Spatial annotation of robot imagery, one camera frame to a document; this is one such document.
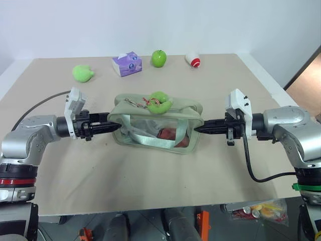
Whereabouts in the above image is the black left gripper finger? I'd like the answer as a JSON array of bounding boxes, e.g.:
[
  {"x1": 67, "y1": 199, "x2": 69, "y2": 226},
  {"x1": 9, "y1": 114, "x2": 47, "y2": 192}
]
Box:
[
  {"x1": 91, "y1": 122, "x2": 121, "y2": 133},
  {"x1": 89, "y1": 112, "x2": 110, "y2": 122}
]

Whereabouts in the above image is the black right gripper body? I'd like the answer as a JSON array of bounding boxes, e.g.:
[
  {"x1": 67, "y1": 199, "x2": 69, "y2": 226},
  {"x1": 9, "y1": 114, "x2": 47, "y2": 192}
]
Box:
[{"x1": 224, "y1": 111, "x2": 246, "y2": 147}]

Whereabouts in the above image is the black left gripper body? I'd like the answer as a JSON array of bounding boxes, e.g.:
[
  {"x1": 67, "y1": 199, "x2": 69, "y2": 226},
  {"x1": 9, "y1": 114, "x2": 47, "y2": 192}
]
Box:
[{"x1": 73, "y1": 109, "x2": 94, "y2": 142}]

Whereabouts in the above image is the green pouch with clear window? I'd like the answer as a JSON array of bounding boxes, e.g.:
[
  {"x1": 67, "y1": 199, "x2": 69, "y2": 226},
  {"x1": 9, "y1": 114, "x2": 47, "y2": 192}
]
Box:
[{"x1": 107, "y1": 93, "x2": 204, "y2": 155}]

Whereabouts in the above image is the red item inside pouch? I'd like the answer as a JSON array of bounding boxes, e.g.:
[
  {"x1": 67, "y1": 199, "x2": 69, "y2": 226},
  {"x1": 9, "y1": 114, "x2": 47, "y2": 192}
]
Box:
[{"x1": 157, "y1": 128, "x2": 191, "y2": 149}]

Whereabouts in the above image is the green plush toy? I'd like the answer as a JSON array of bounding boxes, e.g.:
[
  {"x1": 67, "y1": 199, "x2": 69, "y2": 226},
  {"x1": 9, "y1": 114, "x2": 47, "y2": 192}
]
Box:
[{"x1": 72, "y1": 64, "x2": 95, "y2": 83}]

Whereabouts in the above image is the purple tissue pack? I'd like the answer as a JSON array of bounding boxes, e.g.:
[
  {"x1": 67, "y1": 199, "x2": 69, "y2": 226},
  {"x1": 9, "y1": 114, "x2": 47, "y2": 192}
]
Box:
[{"x1": 111, "y1": 51, "x2": 143, "y2": 78}]

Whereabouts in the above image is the white bottle with red cap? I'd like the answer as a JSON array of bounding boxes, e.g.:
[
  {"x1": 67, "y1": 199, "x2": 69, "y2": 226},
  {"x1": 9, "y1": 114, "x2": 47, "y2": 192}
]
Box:
[{"x1": 184, "y1": 52, "x2": 202, "y2": 69}]

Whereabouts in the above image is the green apple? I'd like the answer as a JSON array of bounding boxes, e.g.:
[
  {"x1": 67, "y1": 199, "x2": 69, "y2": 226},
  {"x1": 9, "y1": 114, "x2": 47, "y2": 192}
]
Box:
[{"x1": 150, "y1": 49, "x2": 168, "y2": 69}]

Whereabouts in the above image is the brown wooden board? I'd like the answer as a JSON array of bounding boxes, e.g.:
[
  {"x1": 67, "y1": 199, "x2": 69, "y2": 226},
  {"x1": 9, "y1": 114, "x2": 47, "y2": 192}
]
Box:
[{"x1": 283, "y1": 45, "x2": 321, "y2": 118}]

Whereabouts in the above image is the clear plastic bag of snacks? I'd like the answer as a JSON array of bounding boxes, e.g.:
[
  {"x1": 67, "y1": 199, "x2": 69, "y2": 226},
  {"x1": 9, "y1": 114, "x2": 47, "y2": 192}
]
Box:
[{"x1": 231, "y1": 199, "x2": 288, "y2": 224}]

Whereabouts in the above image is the dark rounded shape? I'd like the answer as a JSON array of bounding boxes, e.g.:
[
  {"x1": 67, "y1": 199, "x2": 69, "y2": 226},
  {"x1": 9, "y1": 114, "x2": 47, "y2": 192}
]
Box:
[
  {"x1": 103, "y1": 212, "x2": 131, "y2": 241},
  {"x1": 162, "y1": 207, "x2": 199, "y2": 241}
]

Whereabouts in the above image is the orange and black clamp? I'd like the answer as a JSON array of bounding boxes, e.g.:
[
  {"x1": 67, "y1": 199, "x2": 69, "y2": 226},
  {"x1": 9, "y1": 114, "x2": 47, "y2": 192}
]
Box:
[{"x1": 78, "y1": 226, "x2": 95, "y2": 241}]

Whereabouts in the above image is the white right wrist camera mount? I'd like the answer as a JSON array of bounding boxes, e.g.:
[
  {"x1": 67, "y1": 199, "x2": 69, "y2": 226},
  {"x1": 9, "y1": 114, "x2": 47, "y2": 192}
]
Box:
[{"x1": 224, "y1": 88, "x2": 257, "y2": 139}]

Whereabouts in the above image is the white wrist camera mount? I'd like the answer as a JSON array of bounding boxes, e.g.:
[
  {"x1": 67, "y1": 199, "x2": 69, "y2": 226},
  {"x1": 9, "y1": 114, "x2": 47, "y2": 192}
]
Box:
[
  {"x1": 63, "y1": 87, "x2": 89, "y2": 140},
  {"x1": 224, "y1": 88, "x2": 257, "y2": 139}
]

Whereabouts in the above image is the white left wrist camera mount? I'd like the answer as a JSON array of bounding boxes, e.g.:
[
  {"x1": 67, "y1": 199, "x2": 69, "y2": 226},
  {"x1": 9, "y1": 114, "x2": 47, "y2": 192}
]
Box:
[{"x1": 63, "y1": 87, "x2": 89, "y2": 140}]

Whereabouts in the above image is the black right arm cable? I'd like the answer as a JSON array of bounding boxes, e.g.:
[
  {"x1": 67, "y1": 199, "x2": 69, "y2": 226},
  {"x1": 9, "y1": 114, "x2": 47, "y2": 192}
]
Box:
[{"x1": 241, "y1": 134, "x2": 297, "y2": 183}]

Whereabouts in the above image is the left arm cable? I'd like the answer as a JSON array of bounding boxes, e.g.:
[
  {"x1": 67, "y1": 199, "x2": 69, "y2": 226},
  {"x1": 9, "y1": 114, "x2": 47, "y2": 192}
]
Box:
[{"x1": 12, "y1": 91, "x2": 70, "y2": 132}]

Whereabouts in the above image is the green plush keychain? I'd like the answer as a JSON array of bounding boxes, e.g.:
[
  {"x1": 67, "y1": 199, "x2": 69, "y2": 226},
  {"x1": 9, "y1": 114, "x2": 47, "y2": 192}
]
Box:
[{"x1": 124, "y1": 90, "x2": 174, "y2": 115}]

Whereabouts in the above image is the orange bracket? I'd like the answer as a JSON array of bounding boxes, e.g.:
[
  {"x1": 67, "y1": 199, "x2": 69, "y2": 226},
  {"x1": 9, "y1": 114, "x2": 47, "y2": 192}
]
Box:
[{"x1": 197, "y1": 210, "x2": 212, "y2": 237}]

